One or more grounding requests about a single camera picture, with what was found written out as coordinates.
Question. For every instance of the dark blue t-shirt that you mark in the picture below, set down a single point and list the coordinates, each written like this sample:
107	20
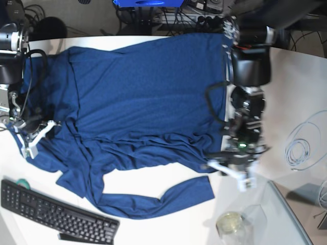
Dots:
138	106

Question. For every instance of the clear glass jar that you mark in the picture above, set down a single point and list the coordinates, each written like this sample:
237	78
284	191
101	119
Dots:
242	227

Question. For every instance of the blue box with hole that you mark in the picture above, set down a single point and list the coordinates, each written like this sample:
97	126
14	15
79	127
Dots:
148	3

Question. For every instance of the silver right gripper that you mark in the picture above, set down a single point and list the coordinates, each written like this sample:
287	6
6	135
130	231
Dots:
16	117

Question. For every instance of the green tape roll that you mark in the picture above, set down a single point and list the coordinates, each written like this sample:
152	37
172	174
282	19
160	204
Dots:
23	183

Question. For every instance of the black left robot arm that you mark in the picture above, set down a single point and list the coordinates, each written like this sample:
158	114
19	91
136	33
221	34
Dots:
252	28

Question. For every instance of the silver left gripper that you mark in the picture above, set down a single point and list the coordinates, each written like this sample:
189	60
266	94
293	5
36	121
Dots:
246	144

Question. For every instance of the black round stool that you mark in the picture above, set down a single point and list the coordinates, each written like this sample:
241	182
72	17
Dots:
49	28

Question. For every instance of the white camera bracket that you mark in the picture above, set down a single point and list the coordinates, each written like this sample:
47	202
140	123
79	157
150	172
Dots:
245	178
35	139

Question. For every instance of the black computer keyboard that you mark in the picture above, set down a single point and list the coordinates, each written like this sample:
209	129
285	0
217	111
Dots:
73	224

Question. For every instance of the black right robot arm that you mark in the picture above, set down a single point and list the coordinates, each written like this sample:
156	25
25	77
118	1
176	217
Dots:
14	55

